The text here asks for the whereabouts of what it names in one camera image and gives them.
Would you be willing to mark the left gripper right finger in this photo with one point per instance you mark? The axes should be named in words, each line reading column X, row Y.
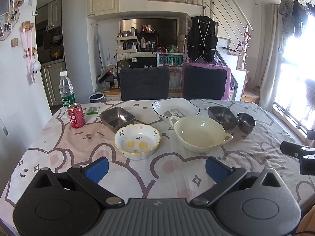
column 226, row 179

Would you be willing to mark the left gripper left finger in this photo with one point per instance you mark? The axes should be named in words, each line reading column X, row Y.
column 86, row 180

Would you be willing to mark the square steel tray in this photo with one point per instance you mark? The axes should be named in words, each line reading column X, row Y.
column 223, row 116
column 116, row 118

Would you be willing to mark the cartoon print tablecloth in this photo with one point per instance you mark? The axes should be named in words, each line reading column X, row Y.
column 171, row 172

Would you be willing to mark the small round steel bowl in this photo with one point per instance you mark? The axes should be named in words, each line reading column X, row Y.
column 246, row 122

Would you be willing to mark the white flower ceramic bowl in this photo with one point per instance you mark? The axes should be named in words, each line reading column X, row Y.
column 137, row 141

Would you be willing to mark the red soda can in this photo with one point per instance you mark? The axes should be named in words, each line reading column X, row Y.
column 76, row 115

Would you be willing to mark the green snack packet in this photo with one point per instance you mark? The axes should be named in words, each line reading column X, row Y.
column 91, row 111

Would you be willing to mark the grey waste bin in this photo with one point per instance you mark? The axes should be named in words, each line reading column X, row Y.
column 97, row 97

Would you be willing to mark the clear plastic water bottle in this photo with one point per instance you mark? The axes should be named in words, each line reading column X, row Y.
column 66, row 90

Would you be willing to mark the right dark chair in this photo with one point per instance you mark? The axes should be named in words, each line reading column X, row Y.
column 205, row 82

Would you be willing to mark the dark chair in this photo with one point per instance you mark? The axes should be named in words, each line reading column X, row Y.
column 205, row 82
column 144, row 83

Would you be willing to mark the grey kitchen cabinet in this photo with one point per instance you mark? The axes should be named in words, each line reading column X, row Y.
column 50, row 73

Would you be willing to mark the left dark chair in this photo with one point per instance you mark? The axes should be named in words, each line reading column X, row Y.
column 144, row 83

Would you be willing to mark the teal poizon sign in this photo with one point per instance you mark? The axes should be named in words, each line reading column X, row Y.
column 170, row 59

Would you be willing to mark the black vest on hanger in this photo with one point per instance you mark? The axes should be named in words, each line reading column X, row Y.
column 201, row 39

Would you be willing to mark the beige curtain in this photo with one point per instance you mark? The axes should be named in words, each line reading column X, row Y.
column 270, row 59

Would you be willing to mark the cream two-handled bowl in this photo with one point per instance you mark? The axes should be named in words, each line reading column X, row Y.
column 199, row 134

